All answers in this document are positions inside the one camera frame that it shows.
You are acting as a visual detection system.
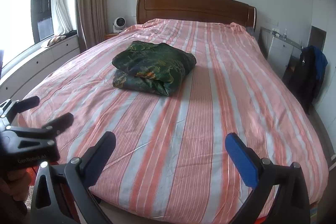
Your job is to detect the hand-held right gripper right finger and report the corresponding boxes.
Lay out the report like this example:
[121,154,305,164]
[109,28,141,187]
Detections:
[225,132,311,224]

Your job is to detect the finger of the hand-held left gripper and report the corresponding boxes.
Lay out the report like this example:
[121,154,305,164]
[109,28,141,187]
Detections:
[0,95,41,125]
[7,112,75,141]

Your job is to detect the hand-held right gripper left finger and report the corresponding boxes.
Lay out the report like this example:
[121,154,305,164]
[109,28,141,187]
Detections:
[30,131,116,224]

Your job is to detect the green printed padded jacket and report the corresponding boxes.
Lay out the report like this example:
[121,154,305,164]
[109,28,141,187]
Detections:
[112,41,197,96]

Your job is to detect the person's left forearm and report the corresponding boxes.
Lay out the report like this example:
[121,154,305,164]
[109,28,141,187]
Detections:
[0,174,28,224]

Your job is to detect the person's left hand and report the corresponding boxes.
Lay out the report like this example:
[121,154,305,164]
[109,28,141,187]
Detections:
[5,168,29,202]

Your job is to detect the white window seat cabinet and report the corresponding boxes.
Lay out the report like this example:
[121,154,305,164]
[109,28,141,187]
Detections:
[0,31,80,101]

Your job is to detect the white fluffy rug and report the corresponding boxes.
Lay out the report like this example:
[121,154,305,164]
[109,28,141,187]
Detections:
[25,186,36,211]

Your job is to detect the bed with pink striped sheet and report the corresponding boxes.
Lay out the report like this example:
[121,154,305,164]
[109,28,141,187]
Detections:
[20,19,330,219]

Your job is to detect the striped cushion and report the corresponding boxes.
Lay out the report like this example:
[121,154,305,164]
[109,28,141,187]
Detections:
[47,35,67,46]

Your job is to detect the window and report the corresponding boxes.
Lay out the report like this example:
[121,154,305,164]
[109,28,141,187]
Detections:
[0,0,54,67]

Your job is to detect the black jacket on chair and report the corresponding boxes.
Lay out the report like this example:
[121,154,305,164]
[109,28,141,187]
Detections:
[287,46,328,114]

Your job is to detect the white sheer curtain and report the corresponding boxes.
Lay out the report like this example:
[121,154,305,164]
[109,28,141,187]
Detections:
[51,0,72,37]

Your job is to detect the small white fan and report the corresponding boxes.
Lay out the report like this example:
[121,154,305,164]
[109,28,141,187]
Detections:
[113,17,127,33]

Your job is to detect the white desk with drawers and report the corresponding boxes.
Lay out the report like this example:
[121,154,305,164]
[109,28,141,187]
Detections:
[259,27,302,75]

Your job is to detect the beige curtain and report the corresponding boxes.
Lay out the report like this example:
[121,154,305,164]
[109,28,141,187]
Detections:
[75,0,109,52]

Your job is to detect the blue garment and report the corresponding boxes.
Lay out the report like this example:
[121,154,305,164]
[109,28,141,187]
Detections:
[311,46,328,81]

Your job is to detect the white wardrobe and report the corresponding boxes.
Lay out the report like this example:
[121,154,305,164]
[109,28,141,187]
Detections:
[310,0,336,109]

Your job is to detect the wooden headboard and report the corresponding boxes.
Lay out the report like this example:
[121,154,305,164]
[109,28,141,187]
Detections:
[136,0,257,30]

